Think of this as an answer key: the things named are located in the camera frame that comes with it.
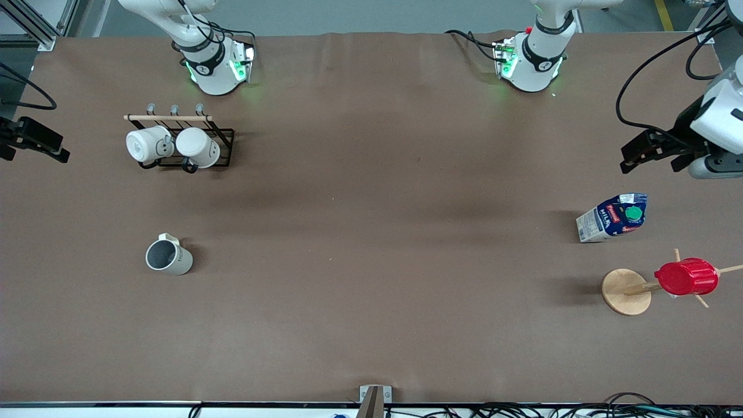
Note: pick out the white mug with dark print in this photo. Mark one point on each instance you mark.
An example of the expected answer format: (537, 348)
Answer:
(145, 145)

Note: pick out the plain white mug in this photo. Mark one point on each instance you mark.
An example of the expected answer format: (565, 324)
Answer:
(197, 146)

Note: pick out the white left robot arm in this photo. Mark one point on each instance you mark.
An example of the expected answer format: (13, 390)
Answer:
(540, 65)

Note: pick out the aluminium frame profile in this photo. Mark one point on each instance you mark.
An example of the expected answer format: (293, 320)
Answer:
(705, 36)
(40, 32)

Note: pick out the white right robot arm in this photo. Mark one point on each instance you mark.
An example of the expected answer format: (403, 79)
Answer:
(215, 76)

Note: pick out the wooden mug tree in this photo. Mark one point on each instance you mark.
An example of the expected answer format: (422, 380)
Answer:
(626, 292)

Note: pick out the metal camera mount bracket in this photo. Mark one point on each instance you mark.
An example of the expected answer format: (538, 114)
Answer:
(374, 400)

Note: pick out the blue and white milk carton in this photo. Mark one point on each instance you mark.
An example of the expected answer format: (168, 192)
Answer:
(606, 220)

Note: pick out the red plastic cup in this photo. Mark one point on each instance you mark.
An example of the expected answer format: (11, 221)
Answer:
(688, 277)

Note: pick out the beige mug with grey inside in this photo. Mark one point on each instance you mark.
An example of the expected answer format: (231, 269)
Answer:
(181, 260)

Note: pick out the grey-white left gripper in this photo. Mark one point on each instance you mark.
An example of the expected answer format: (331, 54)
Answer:
(685, 131)

